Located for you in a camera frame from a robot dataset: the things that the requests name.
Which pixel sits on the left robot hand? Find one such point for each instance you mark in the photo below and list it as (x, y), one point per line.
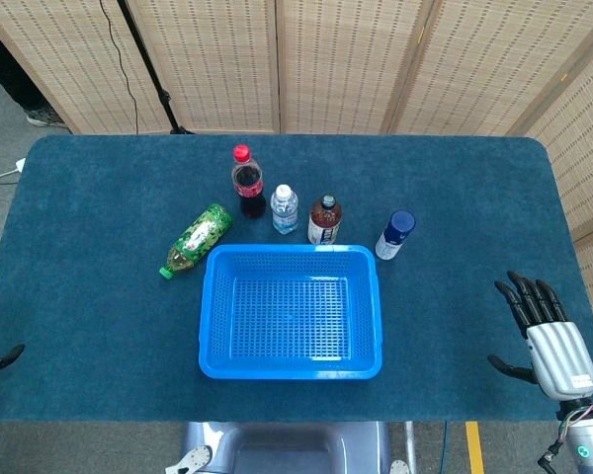
(5, 356)

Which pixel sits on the green tea bottle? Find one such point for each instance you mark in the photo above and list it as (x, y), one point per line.
(202, 232)

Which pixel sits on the brown tea bottle black cap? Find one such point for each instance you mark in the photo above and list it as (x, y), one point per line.
(324, 222)

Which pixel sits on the blue-grey robot torso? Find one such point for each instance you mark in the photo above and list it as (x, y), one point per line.
(286, 444)

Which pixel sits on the blue plastic mesh basket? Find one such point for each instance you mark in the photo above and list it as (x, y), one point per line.
(286, 370)

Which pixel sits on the black tripod stand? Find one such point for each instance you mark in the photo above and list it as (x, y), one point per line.
(148, 69)

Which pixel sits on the person in black trousers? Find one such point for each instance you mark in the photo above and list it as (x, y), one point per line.
(5, 64)

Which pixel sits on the blue cap white bottle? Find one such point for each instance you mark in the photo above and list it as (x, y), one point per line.
(395, 234)

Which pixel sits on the clear water bottle white cap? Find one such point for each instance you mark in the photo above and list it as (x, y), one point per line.
(284, 212)

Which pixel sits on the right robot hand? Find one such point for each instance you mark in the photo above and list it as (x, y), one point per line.
(563, 355)

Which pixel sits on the blue table cloth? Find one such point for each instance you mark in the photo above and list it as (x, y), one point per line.
(104, 321)

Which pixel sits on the white power plug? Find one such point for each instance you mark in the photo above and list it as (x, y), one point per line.
(19, 164)

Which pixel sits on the metal table leg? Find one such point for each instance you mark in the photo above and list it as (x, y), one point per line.
(410, 444)

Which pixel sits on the cola bottle red cap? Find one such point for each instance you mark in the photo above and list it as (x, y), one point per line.
(248, 187)

